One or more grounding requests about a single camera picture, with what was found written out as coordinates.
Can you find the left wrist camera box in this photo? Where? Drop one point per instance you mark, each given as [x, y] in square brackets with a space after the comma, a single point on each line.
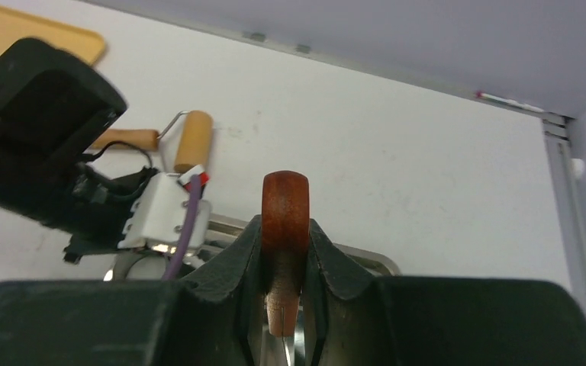
[157, 216]

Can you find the white marker pen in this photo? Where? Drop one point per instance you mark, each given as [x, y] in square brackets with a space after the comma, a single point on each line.
[508, 102]

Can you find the yellow plastic tray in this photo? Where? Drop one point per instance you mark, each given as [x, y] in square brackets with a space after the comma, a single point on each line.
[88, 45]

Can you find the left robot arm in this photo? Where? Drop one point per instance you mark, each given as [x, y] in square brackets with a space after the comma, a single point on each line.
[53, 107]

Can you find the stainless steel tray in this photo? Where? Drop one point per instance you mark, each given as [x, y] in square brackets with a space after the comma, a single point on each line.
[221, 232]

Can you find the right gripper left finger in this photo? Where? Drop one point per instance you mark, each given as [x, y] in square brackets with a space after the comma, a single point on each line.
[213, 316]

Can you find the scraper with red handle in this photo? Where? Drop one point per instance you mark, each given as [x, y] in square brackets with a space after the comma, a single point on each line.
[285, 240]

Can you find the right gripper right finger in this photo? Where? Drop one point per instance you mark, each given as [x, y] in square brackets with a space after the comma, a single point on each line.
[356, 318]

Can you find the wooden rolling pin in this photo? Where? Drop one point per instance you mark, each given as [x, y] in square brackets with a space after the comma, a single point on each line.
[182, 144]

